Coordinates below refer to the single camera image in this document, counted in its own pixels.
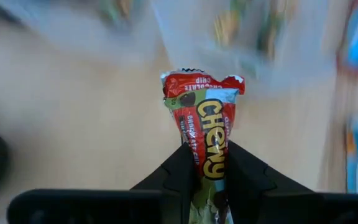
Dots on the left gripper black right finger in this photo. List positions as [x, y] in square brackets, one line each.
[247, 183]

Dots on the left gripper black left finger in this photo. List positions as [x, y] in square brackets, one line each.
[179, 180]

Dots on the red Chewy granola bar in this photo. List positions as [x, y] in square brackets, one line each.
[210, 124]

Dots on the yellow green granola bar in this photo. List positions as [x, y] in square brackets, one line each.
[228, 31]

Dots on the clear plastic container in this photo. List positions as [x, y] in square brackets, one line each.
[191, 37]

